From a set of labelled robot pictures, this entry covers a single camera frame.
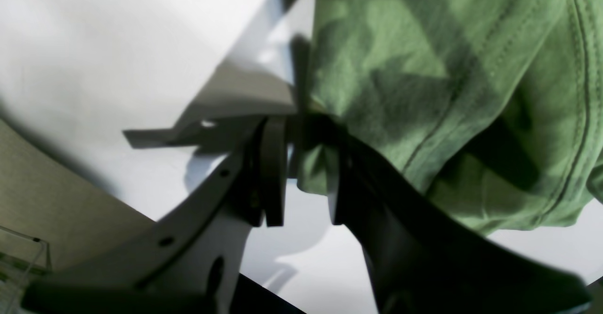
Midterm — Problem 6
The green T-shirt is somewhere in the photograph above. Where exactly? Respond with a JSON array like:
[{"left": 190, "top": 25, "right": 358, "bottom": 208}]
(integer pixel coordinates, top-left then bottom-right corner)
[{"left": 301, "top": 0, "right": 602, "bottom": 235}]

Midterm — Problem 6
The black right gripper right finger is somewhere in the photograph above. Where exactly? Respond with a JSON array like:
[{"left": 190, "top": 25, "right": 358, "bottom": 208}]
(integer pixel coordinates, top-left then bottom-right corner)
[{"left": 303, "top": 114, "right": 591, "bottom": 314}]

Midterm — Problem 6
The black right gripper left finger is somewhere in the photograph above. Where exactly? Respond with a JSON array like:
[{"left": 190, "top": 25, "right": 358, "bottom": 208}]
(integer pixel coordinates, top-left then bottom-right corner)
[{"left": 24, "top": 116, "right": 289, "bottom": 314}]

